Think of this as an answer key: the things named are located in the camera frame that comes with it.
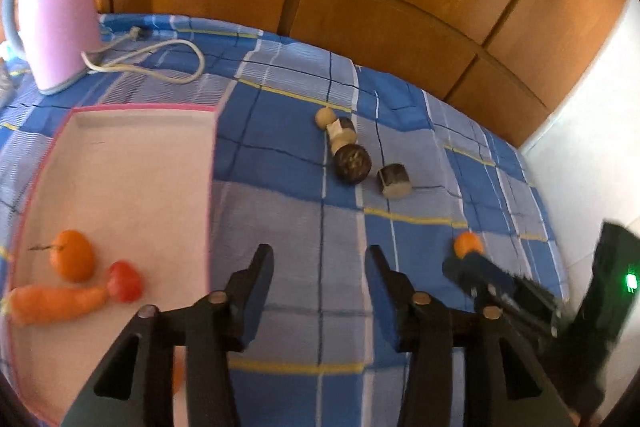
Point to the pink electric kettle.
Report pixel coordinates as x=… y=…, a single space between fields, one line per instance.
x=55 y=12

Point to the light wooden peg piece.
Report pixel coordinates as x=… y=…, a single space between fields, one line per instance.
x=342 y=134

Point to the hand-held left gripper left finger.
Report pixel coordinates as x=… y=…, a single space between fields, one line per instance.
x=254 y=292

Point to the large orange tangerine with stem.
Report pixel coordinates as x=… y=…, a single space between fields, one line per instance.
x=74 y=255

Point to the pink-rimmed white tray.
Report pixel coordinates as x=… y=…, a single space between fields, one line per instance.
x=125 y=187

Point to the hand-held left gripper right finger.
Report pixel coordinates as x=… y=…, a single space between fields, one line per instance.
x=384 y=292

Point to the small light wooden ball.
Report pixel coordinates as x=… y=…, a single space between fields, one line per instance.
x=325 y=116

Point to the dark brown round ball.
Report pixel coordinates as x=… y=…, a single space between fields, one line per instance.
x=352 y=163

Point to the blue plaid blanket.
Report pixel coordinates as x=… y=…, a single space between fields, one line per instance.
x=320 y=217

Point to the small orange tangerine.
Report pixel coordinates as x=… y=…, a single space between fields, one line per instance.
x=467 y=244

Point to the red strawberry toy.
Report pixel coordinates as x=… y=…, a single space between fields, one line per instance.
x=124 y=282

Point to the dark bark wood cylinder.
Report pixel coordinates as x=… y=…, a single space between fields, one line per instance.
x=395 y=181

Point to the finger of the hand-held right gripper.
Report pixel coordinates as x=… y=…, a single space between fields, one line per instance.
x=475 y=282
x=520 y=289

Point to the orange carrot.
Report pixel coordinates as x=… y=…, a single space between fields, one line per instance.
x=50 y=304

